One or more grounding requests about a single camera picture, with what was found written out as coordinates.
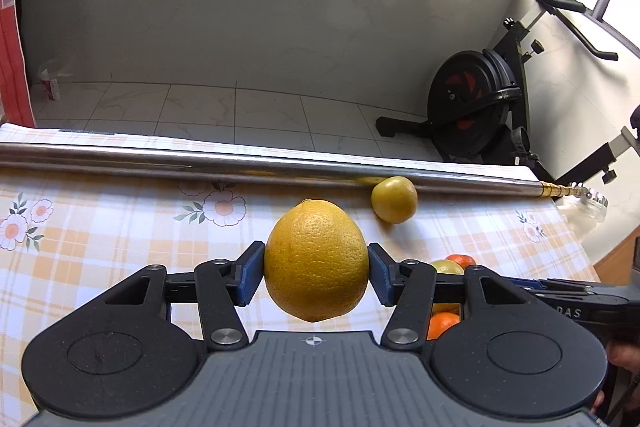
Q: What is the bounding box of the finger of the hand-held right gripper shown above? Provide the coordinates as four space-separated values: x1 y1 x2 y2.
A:
500 276 601 297

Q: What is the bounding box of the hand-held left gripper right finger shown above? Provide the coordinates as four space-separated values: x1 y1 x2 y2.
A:
367 242 523 351

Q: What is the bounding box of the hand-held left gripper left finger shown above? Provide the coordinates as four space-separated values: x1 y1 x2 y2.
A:
102 241 266 353

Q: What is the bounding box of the large yellow citrus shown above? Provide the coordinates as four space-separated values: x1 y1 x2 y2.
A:
263 199 370 323

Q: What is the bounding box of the person's right hand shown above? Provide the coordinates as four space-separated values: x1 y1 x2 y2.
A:
592 341 640 413

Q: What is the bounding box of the wooden cabinet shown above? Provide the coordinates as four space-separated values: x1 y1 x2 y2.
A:
592 227 640 288

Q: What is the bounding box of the small yellow-green citrus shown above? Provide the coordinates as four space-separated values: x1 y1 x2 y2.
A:
430 259 465 314
371 176 418 224

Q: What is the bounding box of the clear plastic container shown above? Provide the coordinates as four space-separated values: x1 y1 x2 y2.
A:
555 194 608 225

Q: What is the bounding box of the long metal pole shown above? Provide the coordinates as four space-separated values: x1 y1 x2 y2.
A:
0 141 608 208

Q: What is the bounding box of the checked floral tablecloth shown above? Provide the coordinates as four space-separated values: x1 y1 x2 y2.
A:
0 123 601 427

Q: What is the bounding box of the black exercise bike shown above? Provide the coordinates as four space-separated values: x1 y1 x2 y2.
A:
375 0 640 188

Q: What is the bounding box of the white and red paper cup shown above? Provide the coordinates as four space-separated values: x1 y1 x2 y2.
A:
39 59 76 102

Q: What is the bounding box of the red patterned cloth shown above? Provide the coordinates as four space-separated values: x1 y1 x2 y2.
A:
0 0 37 128

